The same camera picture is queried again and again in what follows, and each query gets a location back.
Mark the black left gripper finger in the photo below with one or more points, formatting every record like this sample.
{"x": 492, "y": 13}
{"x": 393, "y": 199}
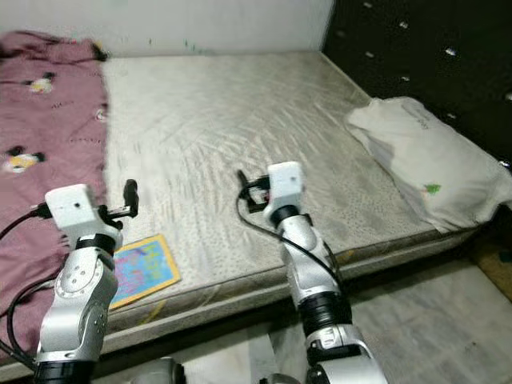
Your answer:
{"x": 130, "y": 198}

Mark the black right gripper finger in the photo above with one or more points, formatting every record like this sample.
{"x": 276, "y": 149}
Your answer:
{"x": 252, "y": 206}
{"x": 244, "y": 184}

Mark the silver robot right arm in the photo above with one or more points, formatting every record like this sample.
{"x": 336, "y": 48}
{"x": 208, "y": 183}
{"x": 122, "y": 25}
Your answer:
{"x": 304, "y": 256}

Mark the grey quilted mattress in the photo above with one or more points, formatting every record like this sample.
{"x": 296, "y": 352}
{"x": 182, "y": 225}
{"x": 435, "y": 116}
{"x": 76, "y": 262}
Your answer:
{"x": 232, "y": 136}

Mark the purple cartoon print blanket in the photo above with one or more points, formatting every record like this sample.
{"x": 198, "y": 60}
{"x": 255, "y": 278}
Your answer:
{"x": 48, "y": 200}

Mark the silver robot left leg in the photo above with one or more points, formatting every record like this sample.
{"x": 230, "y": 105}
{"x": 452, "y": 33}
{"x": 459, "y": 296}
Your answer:
{"x": 158, "y": 372}

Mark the white pillow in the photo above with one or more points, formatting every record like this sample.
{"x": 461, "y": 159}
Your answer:
{"x": 424, "y": 160}

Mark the black tufted headboard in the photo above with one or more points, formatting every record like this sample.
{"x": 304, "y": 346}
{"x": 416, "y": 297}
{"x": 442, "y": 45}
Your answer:
{"x": 424, "y": 48}

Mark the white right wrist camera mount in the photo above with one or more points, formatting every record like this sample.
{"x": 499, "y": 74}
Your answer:
{"x": 286, "y": 184}

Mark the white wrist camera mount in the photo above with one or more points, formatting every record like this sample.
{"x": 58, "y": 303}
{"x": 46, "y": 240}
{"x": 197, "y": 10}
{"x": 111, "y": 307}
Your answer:
{"x": 72, "y": 210}
{"x": 286, "y": 184}

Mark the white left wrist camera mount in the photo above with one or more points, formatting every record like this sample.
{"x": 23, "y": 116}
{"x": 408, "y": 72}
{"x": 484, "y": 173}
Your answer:
{"x": 72, "y": 210}

